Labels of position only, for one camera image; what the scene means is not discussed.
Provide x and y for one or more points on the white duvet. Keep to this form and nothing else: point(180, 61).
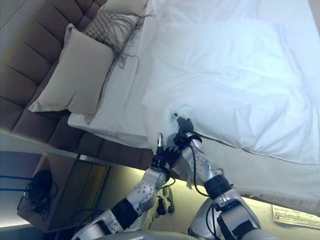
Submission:
point(237, 75)

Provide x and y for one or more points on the patterned fringed cushion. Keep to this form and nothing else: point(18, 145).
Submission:
point(102, 27)

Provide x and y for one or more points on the silver robot leg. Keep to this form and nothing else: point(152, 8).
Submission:
point(166, 200)
point(200, 220)

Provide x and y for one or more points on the large beige pillow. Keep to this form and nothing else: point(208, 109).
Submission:
point(75, 80)

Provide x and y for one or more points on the wooden nightstand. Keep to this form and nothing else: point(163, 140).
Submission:
point(82, 185)

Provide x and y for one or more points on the white bed sheet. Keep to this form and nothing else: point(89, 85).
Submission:
point(120, 105)

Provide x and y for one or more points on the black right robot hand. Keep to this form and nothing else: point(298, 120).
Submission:
point(185, 127)

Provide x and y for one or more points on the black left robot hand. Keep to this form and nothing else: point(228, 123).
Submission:
point(166, 157)

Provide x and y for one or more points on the grey robot torso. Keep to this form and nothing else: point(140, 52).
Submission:
point(150, 237)

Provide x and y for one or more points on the silver right robot leg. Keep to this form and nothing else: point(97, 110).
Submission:
point(200, 220)

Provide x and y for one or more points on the silver left robot leg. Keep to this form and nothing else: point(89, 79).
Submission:
point(166, 200)

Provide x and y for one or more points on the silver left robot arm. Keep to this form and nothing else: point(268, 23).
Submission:
point(140, 197)

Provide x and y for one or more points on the printed paper sheet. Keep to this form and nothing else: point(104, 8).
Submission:
point(295, 216)

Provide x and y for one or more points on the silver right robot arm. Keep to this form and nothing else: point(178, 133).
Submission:
point(205, 170)

